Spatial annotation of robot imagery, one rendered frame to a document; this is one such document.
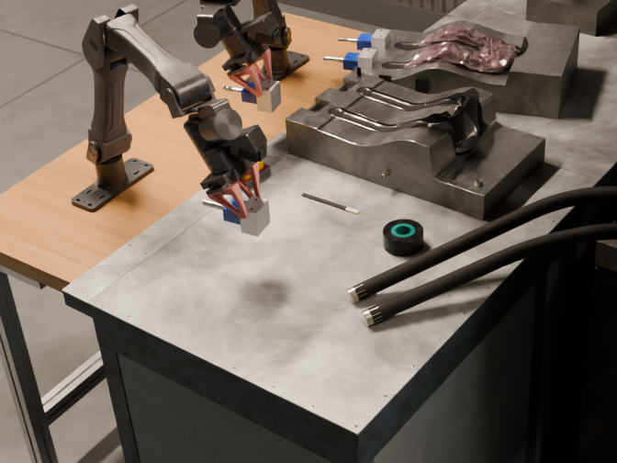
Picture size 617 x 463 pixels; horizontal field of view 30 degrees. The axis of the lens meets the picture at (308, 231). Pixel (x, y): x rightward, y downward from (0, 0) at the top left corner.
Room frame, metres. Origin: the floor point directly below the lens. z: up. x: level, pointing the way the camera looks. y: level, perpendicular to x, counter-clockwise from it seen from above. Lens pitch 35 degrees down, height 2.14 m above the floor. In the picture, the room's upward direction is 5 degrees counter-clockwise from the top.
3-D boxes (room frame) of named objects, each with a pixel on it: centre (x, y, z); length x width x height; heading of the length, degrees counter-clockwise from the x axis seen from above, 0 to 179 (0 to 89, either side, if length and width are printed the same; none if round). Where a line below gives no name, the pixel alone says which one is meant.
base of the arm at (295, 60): (2.61, 0.05, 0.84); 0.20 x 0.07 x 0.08; 142
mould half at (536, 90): (2.48, -0.41, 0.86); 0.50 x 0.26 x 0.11; 67
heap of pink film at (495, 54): (2.47, -0.40, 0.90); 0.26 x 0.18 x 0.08; 67
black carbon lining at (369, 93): (2.17, -0.24, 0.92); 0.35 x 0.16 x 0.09; 50
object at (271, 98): (2.26, 0.11, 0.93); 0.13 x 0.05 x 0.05; 63
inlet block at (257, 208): (1.81, 0.14, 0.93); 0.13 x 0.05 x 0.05; 60
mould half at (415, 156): (2.15, -0.24, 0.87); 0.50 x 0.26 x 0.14; 50
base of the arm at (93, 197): (2.13, 0.42, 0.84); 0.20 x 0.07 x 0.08; 142
